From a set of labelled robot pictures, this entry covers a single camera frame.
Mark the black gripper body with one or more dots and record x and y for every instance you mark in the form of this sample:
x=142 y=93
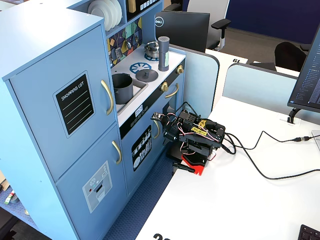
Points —
x=168 y=133

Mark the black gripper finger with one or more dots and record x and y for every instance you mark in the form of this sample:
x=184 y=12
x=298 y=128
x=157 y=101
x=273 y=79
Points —
x=168 y=139

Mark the gray salt shaker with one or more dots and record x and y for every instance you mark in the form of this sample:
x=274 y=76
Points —
x=163 y=53

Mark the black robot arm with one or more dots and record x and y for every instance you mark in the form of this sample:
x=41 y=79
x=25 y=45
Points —
x=187 y=117

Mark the red black robot base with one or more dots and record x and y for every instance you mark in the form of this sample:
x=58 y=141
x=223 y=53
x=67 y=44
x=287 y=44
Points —
x=197 y=165

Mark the black table clamp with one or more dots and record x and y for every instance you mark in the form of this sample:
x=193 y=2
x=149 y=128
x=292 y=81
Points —
x=183 y=167

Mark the gold stove knob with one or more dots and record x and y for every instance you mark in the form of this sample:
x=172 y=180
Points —
x=180 y=69
x=164 y=86

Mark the desk divider panel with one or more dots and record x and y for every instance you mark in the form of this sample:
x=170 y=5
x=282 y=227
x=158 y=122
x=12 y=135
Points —
x=257 y=85
x=200 y=77

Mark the gray pot lid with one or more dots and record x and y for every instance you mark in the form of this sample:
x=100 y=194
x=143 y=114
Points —
x=146 y=75

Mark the gray pot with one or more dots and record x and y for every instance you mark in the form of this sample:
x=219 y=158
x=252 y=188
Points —
x=123 y=92

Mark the steel pot with lid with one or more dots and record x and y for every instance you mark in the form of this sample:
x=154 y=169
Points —
x=151 y=49

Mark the steel slotted spatula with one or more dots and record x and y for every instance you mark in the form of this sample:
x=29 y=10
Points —
x=118 y=53

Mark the steel ladle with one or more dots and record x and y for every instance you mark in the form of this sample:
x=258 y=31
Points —
x=128 y=44

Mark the steel skimmer spoon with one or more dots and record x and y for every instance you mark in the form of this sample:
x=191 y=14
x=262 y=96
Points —
x=110 y=56

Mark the black Dell monitor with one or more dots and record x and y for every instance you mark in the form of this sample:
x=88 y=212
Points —
x=185 y=30

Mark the gray office chair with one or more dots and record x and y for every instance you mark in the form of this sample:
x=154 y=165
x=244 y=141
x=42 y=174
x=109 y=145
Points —
x=207 y=7

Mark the white toy plate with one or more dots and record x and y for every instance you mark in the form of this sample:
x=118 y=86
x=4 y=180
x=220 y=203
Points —
x=119 y=10
x=113 y=12
x=98 y=13

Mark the black office chair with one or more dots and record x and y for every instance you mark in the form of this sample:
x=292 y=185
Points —
x=290 y=56

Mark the blue toy kitchen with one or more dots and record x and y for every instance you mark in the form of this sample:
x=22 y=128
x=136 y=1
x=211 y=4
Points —
x=50 y=62

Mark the black monitor with stand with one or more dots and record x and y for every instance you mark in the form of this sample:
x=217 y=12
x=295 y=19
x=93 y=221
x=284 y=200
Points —
x=308 y=75

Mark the black keyboard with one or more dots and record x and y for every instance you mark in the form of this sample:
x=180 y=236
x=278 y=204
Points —
x=310 y=233

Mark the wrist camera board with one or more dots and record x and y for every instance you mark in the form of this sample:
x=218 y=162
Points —
x=157 y=116

